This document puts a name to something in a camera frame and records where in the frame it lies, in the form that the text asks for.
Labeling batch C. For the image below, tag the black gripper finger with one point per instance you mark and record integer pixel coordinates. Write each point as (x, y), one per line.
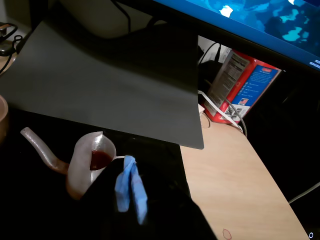
(170, 212)
(122, 190)

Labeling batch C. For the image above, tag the translucent pink gooseneck kettle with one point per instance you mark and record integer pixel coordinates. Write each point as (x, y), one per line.
(80, 160)

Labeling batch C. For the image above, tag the red tea liquid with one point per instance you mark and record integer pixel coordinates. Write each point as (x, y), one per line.
(100, 158)

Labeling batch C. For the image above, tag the beige speckled ceramic cup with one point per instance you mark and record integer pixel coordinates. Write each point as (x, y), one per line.
(3, 120)

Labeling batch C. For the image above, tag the dark grey mat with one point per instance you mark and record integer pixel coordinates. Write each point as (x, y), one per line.
(100, 87)

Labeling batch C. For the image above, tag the red and white carton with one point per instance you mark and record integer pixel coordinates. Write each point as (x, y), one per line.
(257, 85)

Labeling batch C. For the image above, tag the computer monitor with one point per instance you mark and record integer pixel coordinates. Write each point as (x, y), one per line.
(250, 15)

